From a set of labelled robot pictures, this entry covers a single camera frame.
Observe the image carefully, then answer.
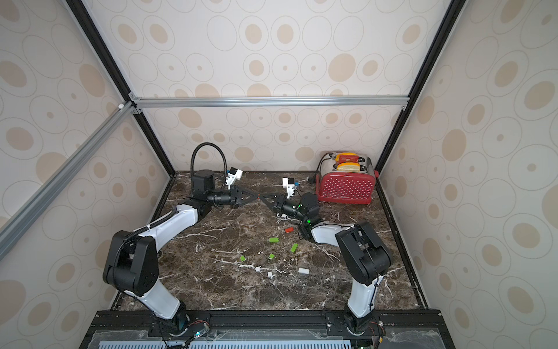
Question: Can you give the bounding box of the silver aluminium crossbar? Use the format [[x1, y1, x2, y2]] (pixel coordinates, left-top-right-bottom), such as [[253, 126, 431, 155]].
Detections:
[[134, 95, 410, 108]]

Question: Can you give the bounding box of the red polka dot toaster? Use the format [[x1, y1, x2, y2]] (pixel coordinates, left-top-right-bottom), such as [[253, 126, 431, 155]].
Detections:
[[315, 151, 379, 205]]

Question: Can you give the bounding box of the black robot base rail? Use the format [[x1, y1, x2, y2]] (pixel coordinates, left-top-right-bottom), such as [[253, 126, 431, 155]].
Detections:
[[80, 309, 455, 348]]

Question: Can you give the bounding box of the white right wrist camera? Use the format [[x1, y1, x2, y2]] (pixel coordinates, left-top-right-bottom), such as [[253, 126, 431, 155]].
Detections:
[[282, 177, 296, 199]]

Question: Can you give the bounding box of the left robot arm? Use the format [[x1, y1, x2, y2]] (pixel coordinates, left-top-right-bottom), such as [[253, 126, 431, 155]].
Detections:
[[103, 167, 257, 337]]

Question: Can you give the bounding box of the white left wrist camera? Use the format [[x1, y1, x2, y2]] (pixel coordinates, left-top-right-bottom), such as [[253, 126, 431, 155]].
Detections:
[[225, 167, 243, 189]]

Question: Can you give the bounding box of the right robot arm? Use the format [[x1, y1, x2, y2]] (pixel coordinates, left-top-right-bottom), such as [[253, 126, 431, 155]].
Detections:
[[260, 193, 392, 335]]

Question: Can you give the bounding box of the silver aluminium side rail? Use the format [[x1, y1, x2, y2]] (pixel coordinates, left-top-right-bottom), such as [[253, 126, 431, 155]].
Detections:
[[1, 101, 133, 258]]

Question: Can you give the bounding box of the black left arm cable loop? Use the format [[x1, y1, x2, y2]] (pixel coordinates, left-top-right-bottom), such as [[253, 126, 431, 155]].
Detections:
[[190, 142, 230, 186]]

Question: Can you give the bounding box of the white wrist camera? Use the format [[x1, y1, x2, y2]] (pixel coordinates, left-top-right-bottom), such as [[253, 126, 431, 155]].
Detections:
[[225, 167, 243, 189], [282, 177, 296, 199]]

